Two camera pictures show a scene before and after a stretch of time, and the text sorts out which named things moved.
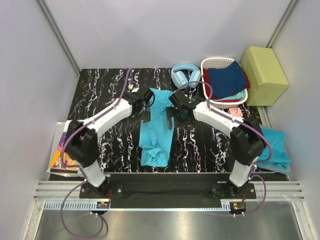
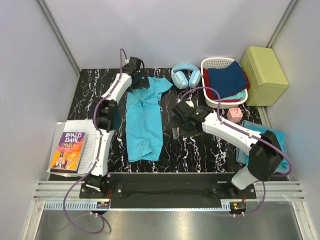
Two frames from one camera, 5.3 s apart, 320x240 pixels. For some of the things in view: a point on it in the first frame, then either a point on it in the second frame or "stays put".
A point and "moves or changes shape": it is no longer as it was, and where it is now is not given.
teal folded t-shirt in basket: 241,95 stays put
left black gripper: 145,116 to 143,83
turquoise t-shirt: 156,140 moves or changes shape
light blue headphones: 179,78 stays put
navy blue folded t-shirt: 227,80 stays put
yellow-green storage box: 267,80 stays put
